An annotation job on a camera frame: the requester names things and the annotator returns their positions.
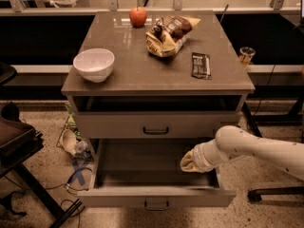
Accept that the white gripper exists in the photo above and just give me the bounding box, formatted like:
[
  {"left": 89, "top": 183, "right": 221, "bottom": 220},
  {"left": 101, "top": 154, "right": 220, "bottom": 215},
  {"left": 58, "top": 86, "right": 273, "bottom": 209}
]
[{"left": 180, "top": 141, "right": 223, "bottom": 173}]

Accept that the grey drawer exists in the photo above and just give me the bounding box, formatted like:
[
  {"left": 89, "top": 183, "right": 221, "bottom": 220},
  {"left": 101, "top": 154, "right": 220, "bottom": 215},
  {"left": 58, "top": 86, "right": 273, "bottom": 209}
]
[
  {"left": 72, "top": 96, "right": 244, "bottom": 140},
  {"left": 78, "top": 139, "right": 236, "bottom": 211}
]

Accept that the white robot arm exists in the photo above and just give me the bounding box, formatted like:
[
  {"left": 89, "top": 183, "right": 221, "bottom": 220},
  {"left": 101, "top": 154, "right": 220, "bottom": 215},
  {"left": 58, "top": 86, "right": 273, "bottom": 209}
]
[{"left": 180, "top": 125, "right": 304, "bottom": 180}]

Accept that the grey drawer cabinet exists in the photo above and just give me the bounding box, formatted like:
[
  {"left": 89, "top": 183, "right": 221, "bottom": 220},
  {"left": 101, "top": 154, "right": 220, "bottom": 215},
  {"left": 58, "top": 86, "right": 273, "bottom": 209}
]
[{"left": 61, "top": 10, "right": 257, "bottom": 193}]

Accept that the black table leg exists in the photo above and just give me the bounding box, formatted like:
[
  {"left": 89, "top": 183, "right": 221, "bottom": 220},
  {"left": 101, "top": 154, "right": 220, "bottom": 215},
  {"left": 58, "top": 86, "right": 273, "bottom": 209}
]
[{"left": 242, "top": 103, "right": 261, "bottom": 137}]

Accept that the black office chair base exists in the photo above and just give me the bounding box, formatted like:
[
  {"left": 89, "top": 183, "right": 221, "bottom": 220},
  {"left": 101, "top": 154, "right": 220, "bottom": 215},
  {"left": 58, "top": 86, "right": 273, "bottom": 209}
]
[{"left": 247, "top": 186, "right": 304, "bottom": 202}]

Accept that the black snack bar wrapper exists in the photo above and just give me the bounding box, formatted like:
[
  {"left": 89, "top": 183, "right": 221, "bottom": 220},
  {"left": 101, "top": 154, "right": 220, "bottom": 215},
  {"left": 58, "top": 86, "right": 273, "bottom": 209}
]
[{"left": 191, "top": 52, "right": 211, "bottom": 80}]

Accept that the clear plastic cup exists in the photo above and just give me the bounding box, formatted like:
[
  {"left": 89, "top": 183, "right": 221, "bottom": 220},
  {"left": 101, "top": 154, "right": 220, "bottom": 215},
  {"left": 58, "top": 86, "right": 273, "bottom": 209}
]
[{"left": 238, "top": 47, "right": 256, "bottom": 67}]

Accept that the brown chip bag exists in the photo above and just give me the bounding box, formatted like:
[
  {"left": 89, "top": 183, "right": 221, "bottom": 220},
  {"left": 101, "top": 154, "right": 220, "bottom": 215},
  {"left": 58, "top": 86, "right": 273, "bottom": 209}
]
[{"left": 146, "top": 16, "right": 200, "bottom": 58}]

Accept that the white bowl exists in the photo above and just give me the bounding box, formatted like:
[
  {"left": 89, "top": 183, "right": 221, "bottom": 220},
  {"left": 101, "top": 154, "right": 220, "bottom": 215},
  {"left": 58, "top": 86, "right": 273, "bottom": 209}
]
[{"left": 73, "top": 48, "right": 115, "bottom": 83}]

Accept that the red apple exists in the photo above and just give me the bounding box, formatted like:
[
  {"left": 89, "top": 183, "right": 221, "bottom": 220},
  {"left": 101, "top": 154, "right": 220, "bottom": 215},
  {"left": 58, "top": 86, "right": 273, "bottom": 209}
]
[{"left": 129, "top": 7, "right": 147, "bottom": 28}]

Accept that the black chair at left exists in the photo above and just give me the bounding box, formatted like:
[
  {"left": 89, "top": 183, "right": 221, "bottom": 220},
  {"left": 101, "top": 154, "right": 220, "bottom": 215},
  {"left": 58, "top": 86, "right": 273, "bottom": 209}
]
[{"left": 0, "top": 62, "right": 86, "bottom": 228}]

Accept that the black floor cable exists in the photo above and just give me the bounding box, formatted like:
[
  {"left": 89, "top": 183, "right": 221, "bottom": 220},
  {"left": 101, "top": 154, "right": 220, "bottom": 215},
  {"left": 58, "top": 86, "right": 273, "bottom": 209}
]
[{"left": 44, "top": 166, "right": 97, "bottom": 228}]

